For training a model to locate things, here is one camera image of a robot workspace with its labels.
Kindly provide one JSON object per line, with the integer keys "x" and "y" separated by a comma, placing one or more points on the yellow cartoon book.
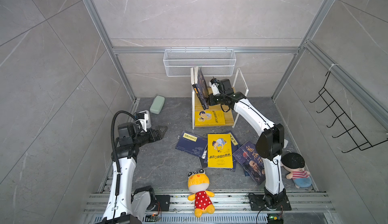
{"x": 219, "y": 151}

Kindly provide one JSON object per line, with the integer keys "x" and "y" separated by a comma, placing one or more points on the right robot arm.
{"x": 271, "y": 139}

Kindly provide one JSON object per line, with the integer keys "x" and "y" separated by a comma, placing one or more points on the mint green case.
{"x": 157, "y": 104}

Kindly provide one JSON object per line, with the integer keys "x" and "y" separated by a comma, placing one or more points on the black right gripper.
{"x": 211, "y": 99}

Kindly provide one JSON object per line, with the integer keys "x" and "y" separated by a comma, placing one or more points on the white wire mesh basket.
{"x": 214, "y": 62}

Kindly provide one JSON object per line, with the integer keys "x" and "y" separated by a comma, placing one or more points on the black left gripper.
{"x": 157, "y": 136}

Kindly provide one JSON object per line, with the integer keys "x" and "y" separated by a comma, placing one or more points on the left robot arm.
{"x": 128, "y": 133}

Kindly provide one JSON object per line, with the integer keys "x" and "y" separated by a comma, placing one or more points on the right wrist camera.
{"x": 214, "y": 86}

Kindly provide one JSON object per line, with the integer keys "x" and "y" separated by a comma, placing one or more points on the navy book with yellow label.
{"x": 192, "y": 144}

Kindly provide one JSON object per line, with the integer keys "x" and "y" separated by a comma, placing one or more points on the black-haired doll plush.
{"x": 294, "y": 163}

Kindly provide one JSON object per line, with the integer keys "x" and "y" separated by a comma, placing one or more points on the yellow frog plush toy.
{"x": 198, "y": 183}

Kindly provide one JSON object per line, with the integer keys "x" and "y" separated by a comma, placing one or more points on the yellow book on lower shelf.
{"x": 209, "y": 118}

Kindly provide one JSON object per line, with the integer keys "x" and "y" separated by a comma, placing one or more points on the black wire hook rack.
{"x": 343, "y": 121}

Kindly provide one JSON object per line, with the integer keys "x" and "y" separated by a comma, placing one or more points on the white digital clock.
{"x": 144, "y": 119}

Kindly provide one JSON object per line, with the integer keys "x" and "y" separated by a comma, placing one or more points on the black upright book on shelf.
{"x": 194, "y": 85}

